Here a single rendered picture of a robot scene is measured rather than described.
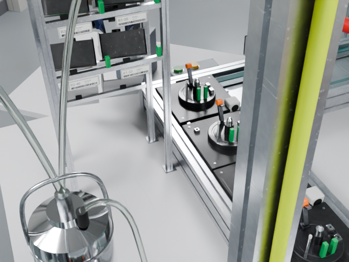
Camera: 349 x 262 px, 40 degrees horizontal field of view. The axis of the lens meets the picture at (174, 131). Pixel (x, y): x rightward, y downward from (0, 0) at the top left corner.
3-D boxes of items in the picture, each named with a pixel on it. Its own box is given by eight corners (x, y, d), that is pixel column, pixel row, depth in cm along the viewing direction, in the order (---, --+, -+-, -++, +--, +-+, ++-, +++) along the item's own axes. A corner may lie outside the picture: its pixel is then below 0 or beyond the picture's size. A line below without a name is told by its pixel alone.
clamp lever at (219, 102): (217, 120, 164) (214, 99, 161) (223, 119, 164) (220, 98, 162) (222, 123, 160) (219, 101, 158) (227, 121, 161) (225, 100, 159)
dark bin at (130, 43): (98, 53, 163) (95, 31, 161) (136, 48, 165) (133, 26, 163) (102, 60, 136) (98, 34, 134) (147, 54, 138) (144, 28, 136)
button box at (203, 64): (167, 80, 201) (166, 67, 198) (212, 69, 207) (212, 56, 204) (173, 89, 196) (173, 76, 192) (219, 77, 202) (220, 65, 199)
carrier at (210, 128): (181, 129, 168) (181, 100, 160) (242, 113, 175) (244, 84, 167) (212, 174, 150) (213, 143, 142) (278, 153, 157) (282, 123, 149)
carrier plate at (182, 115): (155, 92, 186) (155, 87, 185) (211, 78, 193) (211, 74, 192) (179, 127, 169) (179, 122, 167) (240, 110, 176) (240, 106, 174)
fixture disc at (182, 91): (172, 91, 183) (172, 87, 181) (205, 83, 187) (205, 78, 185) (187, 111, 172) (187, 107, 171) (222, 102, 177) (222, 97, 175)
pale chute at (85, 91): (63, 108, 172) (61, 95, 173) (99, 103, 175) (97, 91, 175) (54, 92, 145) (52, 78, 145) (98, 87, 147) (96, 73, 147)
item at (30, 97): (80, 34, 250) (79, 29, 248) (250, 62, 226) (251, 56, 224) (0, 109, 199) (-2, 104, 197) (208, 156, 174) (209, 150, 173)
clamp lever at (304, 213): (299, 223, 128) (297, 198, 126) (306, 221, 129) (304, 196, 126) (308, 229, 125) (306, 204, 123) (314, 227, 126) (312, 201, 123)
